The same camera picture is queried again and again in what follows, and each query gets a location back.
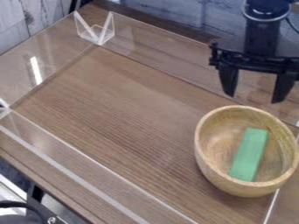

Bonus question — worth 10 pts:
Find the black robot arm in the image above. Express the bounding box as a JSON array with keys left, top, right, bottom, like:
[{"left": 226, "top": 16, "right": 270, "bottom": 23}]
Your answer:
[{"left": 210, "top": 0, "right": 299, "bottom": 103}]

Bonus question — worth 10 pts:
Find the black cable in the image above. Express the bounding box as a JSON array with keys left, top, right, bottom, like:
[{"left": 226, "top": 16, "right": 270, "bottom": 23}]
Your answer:
[{"left": 0, "top": 200, "right": 30, "bottom": 224}]

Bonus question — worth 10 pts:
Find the wooden bowl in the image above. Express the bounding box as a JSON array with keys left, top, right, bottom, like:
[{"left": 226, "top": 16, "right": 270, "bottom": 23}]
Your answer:
[{"left": 194, "top": 105, "right": 299, "bottom": 198}]

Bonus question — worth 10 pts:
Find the green rectangular block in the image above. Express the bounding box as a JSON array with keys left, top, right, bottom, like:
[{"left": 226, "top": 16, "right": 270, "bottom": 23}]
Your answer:
[{"left": 229, "top": 128, "right": 269, "bottom": 182}]

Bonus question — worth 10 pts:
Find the clear acrylic corner bracket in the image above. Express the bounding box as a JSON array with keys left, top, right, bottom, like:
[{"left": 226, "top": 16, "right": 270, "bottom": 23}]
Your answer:
[{"left": 74, "top": 11, "right": 115, "bottom": 46}]

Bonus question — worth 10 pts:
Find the black metal table frame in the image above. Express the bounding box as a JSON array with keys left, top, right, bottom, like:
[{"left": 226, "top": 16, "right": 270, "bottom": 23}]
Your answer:
[{"left": 27, "top": 184, "right": 85, "bottom": 224}]

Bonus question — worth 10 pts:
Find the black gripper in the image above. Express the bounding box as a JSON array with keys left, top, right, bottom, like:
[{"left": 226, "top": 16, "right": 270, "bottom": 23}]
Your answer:
[{"left": 210, "top": 19, "right": 299, "bottom": 103}]

